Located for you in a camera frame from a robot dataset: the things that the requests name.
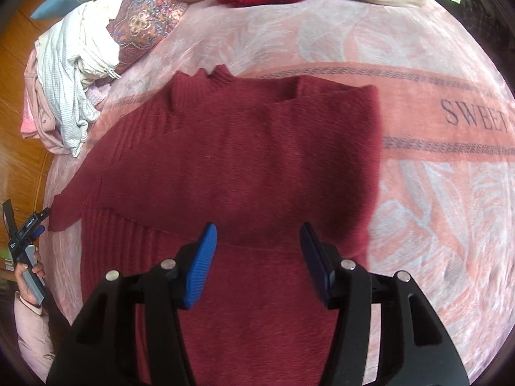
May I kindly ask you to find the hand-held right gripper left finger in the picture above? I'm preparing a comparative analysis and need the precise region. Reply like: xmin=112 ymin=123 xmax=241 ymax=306
xmin=46 ymin=222 xmax=218 ymax=386

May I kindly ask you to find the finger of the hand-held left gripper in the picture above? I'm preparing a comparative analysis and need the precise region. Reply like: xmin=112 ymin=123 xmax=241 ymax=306
xmin=30 ymin=207 xmax=52 ymax=241

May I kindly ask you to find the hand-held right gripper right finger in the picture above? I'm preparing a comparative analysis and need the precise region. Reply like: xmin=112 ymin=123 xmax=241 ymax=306
xmin=300 ymin=222 xmax=471 ymax=386

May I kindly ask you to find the maroon knit sweater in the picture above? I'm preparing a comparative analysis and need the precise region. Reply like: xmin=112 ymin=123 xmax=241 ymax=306
xmin=47 ymin=64 xmax=383 ymax=386

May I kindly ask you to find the person's left hand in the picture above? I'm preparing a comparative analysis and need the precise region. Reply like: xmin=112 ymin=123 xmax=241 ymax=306
xmin=15 ymin=250 xmax=46 ymax=307

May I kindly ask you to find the pink printed blanket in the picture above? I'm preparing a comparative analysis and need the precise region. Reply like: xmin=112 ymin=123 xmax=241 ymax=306
xmin=38 ymin=0 xmax=515 ymax=384

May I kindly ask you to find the light pink garment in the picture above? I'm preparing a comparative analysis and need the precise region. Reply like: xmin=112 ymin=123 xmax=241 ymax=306
xmin=20 ymin=50 xmax=109 ymax=155

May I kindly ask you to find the white striped garment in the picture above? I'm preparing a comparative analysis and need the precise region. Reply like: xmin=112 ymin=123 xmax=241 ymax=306
xmin=35 ymin=6 xmax=101 ymax=158

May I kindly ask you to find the cream zippered garment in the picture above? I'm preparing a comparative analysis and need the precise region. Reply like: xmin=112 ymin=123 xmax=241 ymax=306
xmin=78 ymin=0 xmax=127 ymax=87

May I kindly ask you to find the paisley patterned pillow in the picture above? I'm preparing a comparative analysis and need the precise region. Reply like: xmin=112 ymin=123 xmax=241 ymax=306
xmin=107 ymin=0 xmax=189 ymax=75

